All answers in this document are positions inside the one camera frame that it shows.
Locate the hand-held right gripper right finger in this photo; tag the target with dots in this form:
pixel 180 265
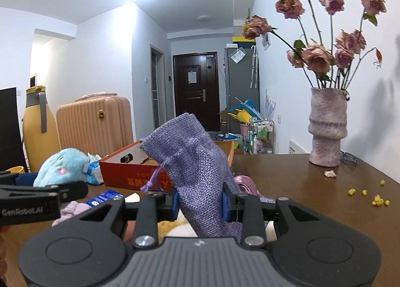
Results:
pixel 226 207

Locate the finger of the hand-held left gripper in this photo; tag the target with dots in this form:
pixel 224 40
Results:
pixel 26 179
pixel 73 189

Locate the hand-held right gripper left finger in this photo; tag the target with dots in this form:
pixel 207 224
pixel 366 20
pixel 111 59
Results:
pixel 175 207

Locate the yellow and white plush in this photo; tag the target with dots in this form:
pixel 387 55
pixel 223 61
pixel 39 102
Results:
pixel 173 227

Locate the lilac fluffy plush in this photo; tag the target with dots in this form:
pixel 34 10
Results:
pixel 73 210

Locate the light blue plush toy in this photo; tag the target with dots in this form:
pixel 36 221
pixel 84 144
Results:
pixel 59 166

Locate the pink satin bow scrunchie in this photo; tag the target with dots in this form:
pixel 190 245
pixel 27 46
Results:
pixel 247 184

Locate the small blue packet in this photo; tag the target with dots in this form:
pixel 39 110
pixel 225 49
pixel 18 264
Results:
pixel 104 198

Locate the red cardboard box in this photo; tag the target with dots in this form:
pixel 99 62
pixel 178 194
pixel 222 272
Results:
pixel 131 174

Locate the person's left hand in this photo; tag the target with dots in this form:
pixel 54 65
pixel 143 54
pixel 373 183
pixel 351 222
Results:
pixel 2 252

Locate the yellow cup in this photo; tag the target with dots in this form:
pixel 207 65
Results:
pixel 14 169

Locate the blue tissue pack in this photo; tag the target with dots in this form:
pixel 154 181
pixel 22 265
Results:
pixel 93 169

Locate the yellow thermos jug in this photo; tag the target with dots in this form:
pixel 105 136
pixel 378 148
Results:
pixel 39 137

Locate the pink ribbed suitcase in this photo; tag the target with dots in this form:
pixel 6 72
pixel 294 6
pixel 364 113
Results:
pixel 93 124

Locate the metal trolley with bottles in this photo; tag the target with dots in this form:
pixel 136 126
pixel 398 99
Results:
pixel 259 137

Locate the pink bucket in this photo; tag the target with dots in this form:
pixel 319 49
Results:
pixel 245 128

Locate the dark brown entrance door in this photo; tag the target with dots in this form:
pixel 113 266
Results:
pixel 195 102

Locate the fallen pink petal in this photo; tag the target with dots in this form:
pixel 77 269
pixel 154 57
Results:
pixel 330 173

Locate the grey interior door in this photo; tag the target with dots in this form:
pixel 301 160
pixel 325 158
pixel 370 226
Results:
pixel 157 87

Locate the grey refrigerator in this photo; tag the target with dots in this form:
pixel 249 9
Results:
pixel 240 80

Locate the pink textured vase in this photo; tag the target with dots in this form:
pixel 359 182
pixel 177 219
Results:
pixel 327 124

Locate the white paper notice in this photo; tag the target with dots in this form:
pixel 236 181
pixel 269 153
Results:
pixel 192 76

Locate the black eyeglasses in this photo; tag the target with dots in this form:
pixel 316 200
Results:
pixel 348 157

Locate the white folded umbrella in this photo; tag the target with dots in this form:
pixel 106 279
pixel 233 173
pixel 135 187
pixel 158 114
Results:
pixel 254 65

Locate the scattered yellow bits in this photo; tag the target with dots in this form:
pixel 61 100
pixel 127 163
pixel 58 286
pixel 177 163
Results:
pixel 376 201

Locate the clear plastic bag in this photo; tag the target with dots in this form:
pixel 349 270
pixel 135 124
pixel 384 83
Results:
pixel 237 55

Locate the yellow box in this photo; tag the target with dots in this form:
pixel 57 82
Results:
pixel 242 41

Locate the dried pink roses bouquet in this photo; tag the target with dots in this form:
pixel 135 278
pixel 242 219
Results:
pixel 315 55

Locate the round ceiling light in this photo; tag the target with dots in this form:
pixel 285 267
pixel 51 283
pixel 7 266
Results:
pixel 205 18

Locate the white wall heater panel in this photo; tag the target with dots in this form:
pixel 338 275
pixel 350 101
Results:
pixel 298 148

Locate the white wall outlet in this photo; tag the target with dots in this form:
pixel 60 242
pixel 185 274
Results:
pixel 280 119

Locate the wall picture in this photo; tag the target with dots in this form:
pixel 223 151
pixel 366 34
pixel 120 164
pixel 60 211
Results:
pixel 266 41

